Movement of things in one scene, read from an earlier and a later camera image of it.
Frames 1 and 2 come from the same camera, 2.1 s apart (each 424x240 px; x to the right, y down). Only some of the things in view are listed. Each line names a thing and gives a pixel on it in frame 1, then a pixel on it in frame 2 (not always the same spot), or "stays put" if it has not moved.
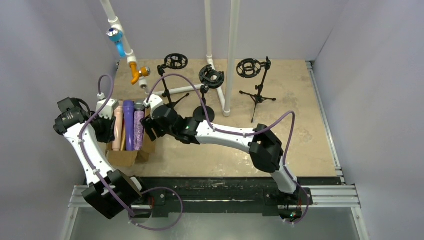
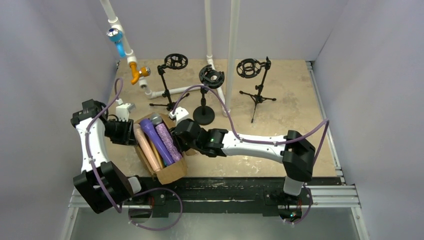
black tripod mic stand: (249, 68) stays put
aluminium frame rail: (336, 196) stays put
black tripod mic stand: (175, 61) stays put
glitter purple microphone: (138, 128) → (171, 147)
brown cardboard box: (130, 158) → (170, 171)
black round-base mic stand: (209, 80) stays put
